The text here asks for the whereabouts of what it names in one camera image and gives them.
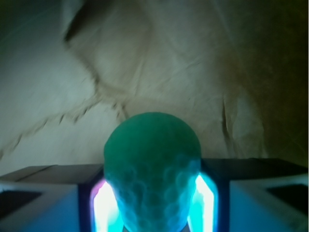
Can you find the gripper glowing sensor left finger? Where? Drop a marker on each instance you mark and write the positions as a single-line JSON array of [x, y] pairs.
[[58, 198]]

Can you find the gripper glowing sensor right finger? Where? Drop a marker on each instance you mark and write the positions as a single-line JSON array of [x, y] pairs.
[[250, 195]]

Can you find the green ball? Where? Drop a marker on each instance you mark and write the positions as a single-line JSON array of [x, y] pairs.
[[151, 161]]

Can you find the brown paper bag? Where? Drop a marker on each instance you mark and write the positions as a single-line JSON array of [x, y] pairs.
[[72, 70]]

